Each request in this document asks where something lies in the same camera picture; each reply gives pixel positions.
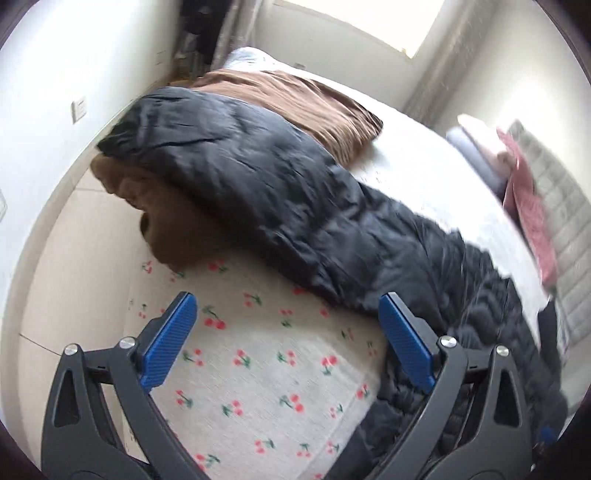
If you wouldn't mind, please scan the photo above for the folded light blue blanket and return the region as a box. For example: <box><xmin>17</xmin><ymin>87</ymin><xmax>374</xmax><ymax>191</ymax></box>
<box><xmin>445</xmin><ymin>126</ymin><xmax>507</xmax><ymax>200</ymax></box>

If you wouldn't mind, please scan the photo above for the grey curtain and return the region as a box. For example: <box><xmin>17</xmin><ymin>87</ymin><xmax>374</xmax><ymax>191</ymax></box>
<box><xmin>404</xmin><ymin>0</ymin><xmax>502</xmax><ymax>129</ymax></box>

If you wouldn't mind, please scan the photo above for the pink velvet pillow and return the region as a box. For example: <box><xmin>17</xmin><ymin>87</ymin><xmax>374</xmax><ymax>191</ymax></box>
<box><xmin>497</xmin><ymin>130</ymin><xmax>558</xmax><ymax>291</ymax></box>

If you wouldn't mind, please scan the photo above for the light blue bed sheet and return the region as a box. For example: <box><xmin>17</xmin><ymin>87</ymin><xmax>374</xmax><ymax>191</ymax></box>
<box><xmin>224</xmin><ymin>47</ymin><xmax>548</xmax><ymax>322</ymax></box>

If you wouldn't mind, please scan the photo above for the white wall socket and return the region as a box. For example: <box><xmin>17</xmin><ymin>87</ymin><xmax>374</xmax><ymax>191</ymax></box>
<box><xmin>71</xmin><ymin>100</ymin><xmax>86</xmax><ymax>124</ymax></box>

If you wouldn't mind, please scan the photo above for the black puffer jacket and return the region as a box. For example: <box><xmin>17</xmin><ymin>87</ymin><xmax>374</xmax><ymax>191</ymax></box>
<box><xmin>95</xmin><ymin>86</ymin><xmax>569</xmax><ymax>467</ymax></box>

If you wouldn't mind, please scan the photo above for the grey quilted headboard cushion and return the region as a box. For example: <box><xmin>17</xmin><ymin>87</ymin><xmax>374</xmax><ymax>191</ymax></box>
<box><xmin>509</xmin><ymin>121</ymin><xmax>591</xmax><ymax>345</ymax></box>

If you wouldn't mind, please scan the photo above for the brown blanket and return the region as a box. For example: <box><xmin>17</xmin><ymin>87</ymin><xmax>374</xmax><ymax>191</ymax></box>
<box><xmin>91</xmin><ymin>69</ymin><xmax>383</xmax><ymax>271</ymax></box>

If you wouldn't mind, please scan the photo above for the black garment on bed edge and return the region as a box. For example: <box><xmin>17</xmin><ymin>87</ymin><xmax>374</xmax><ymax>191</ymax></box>
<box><xmin>538</xmin><ymin>298</ymin><xmax>561</xmax><ymax>366</ymax></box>

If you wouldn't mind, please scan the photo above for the cherry print mattress cover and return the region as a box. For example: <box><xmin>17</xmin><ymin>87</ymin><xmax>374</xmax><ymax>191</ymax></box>
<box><xmin>125</xmin><ymin>252</ymin><xmax>385</xmax><ymax>479</ymax></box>

